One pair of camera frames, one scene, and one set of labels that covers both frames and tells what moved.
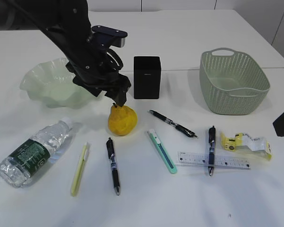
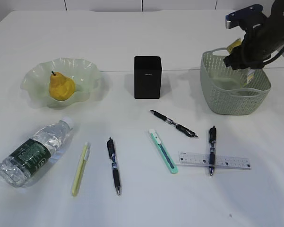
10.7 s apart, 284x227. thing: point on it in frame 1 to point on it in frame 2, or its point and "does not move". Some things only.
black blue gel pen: x=211 y=135 does not move
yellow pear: x=122 y=119 to x=61 y=87
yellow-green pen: x=80 y=169 does not move
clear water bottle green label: x=16 y=169 does not move
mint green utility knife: x=161 y=149 does not move
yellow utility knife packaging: x=245 y=141 to x=237 y=43
